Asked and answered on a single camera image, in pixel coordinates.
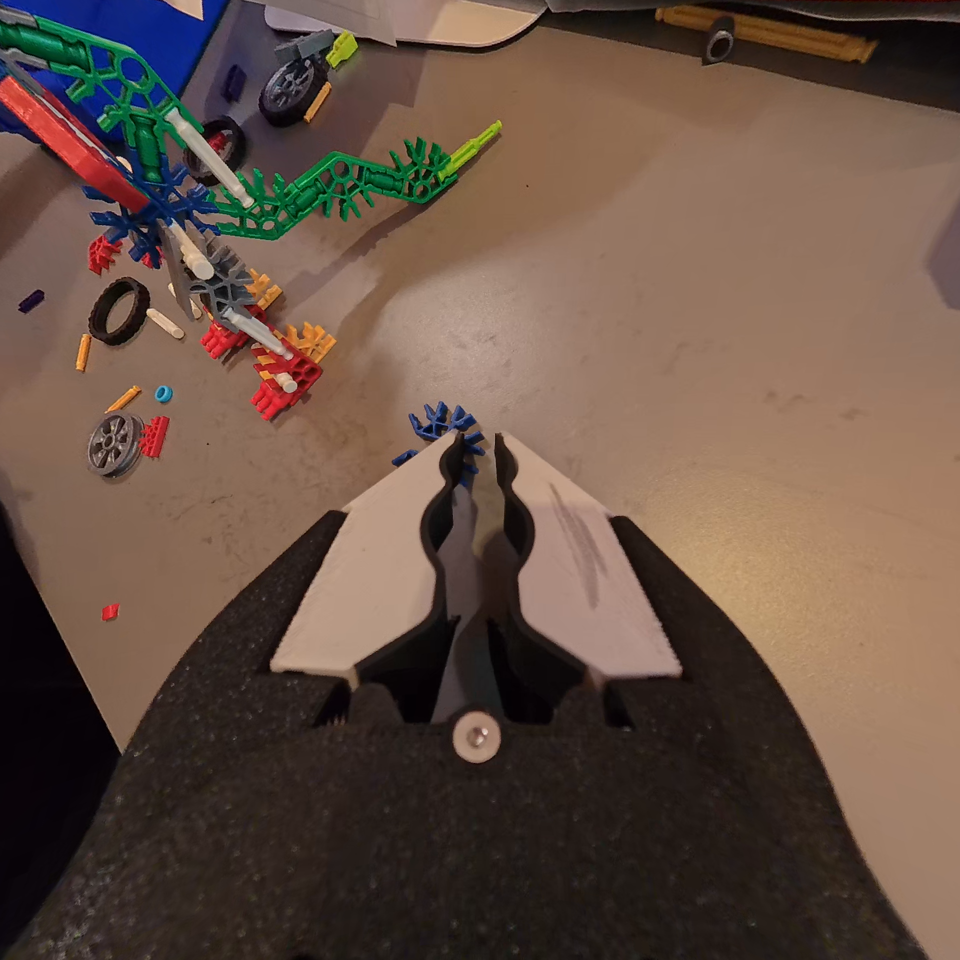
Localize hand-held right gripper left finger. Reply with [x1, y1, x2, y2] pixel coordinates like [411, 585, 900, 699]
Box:
[270, 431, 466, 723]

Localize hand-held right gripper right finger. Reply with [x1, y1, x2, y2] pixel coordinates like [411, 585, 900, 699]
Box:
[486, 431, 684, 723]

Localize blue snowflake connector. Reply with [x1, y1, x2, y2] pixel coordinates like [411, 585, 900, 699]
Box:
[391, 401, 487, 492]

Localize colourful construction toy model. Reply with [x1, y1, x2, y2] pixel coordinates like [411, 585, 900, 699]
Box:
[0, 11, 505, 423]

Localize blue plastic bin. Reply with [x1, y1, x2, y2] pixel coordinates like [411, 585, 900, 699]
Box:
[0, 0, 230, 144]

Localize grey pulley wheel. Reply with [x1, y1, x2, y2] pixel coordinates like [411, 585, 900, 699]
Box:
[84, 411, 145, 479]

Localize black rubber tyre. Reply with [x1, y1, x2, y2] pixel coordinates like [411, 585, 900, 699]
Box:
[183, 116, 247, 187]
[87, 276, 151, 347]

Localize grey wheel with black tyre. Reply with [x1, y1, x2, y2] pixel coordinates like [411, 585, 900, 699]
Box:
[258, 56, 331, 127]

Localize grey connector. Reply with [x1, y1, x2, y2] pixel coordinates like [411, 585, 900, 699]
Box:
[273, 30, 337, 65]

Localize yellow rods with grey clip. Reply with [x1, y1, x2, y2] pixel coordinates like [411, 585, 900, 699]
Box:
[654, 6, 879, 65]

